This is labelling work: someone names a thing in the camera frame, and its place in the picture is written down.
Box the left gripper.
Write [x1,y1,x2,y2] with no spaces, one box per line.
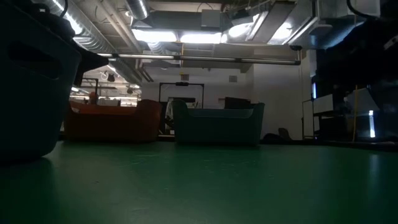
[21,4,109,88]

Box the orange plastic basket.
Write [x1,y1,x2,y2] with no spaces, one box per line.
[64,99,162,143]

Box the grey-blue plastic basket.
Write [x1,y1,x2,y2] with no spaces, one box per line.
[0,6,83,164]

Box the white cloth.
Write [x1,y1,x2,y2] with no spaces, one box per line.
[164,100,175,131]

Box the long silver ceiling pipe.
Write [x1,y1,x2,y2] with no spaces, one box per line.
[96,52,302,66]

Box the grey ceiling box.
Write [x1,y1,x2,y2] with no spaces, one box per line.
[200,9,222,29]

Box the teal plastic basket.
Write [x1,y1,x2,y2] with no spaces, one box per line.
[172,99,266,146]

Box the green table mat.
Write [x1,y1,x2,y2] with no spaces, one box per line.
[0,139,398,224]

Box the white cabinet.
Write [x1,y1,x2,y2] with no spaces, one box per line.
[302,94,336,140]

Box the lit white strip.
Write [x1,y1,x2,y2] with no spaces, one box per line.
[368,110,376,139]

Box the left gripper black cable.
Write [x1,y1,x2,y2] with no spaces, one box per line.
[58,0,70,19]

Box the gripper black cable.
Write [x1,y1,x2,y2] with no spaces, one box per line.
[58,0,70,19]
[346,0,379,20]

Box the round ribbed ceiling duct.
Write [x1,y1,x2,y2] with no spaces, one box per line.
[125,0,150,21]

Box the black background gantry frame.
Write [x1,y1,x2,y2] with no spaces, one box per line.
[158,82,205,109]

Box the rectangular metal air duct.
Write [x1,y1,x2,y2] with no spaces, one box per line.
[222,0,318,46]

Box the large grey air duct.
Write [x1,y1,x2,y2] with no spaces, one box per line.
[306,0,382,50]

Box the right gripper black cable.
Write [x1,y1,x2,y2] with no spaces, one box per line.
[346,0,379,20]

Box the yellow hanging cable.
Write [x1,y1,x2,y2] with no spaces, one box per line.
[352,86,359,142]

